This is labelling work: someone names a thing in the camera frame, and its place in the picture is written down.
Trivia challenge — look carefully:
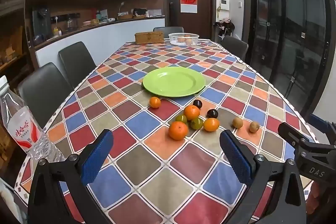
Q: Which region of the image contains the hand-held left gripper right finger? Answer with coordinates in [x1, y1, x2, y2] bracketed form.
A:
[219, 130, 307, 224]

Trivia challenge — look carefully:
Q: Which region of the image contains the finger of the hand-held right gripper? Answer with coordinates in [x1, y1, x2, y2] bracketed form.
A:
[278, 122, 336, 184]
[308, 113, 336, 139]

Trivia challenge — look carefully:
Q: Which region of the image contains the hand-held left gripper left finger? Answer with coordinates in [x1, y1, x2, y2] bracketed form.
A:
[28, 129, 114, 224]

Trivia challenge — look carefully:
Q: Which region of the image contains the green plate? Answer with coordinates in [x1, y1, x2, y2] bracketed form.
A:
[142, 67, 206, 97]

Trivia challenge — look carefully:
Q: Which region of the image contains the person's right hand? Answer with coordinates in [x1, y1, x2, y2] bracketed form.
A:
[305, 181, 336, 216]

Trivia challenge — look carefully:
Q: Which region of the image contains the checkered colourful tablecloth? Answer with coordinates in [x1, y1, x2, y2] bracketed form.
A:
[14, 39, 319, 224]

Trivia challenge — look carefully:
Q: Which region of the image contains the clear plastic water bottle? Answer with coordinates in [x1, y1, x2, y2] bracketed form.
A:
[0, 76, 65, 163]

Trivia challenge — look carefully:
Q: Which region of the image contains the dark grey chair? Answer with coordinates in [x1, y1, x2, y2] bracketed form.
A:
[221, 35, 249, 62]
[17, 62, 74, 130]
[58, 42, 97, 88]
[153, 27, 184, 33]

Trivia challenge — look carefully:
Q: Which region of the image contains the black framed glass sliding door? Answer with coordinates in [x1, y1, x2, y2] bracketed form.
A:
[241, 0, 331, 119]

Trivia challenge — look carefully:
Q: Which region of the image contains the white kitchen counter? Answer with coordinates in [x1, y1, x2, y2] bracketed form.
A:
[34, 18, 166, 68]

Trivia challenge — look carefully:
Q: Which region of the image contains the pale orange fruit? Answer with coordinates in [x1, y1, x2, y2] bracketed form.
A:
[178, 35, 196, 45]

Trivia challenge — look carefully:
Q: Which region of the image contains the wicker box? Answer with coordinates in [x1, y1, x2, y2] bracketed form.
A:
[135, 31, 165, 44]

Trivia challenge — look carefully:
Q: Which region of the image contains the white plastic basket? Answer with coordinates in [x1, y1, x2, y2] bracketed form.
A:
[168, 33, 200, 46]

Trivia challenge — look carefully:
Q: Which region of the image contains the pile of dark clothes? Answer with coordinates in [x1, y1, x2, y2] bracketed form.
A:
[213, 19, 235, 37]

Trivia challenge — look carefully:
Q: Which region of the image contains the wooden shelf unit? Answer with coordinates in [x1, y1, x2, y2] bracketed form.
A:
[0, 0, 34, 88]

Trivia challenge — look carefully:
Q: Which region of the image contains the dark coffee machine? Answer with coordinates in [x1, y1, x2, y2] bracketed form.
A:
[32, 7, 51, 37]

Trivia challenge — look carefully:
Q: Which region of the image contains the dark brown door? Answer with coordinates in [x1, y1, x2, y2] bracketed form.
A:
[164, 0, 216, 41]

